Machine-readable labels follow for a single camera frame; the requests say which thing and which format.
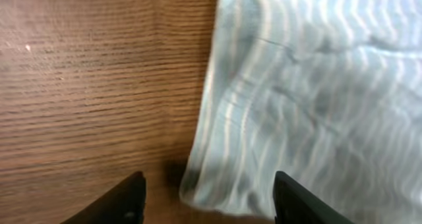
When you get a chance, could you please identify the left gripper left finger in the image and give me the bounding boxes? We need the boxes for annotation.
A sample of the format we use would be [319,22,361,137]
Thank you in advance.
[63,171,146,224]

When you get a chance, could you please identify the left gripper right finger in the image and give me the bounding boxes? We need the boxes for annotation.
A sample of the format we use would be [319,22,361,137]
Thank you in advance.
[273,171,353,224]

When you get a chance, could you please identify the light blue striped baby pants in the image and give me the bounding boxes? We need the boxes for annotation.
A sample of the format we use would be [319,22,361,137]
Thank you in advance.
[179,0,421,223]

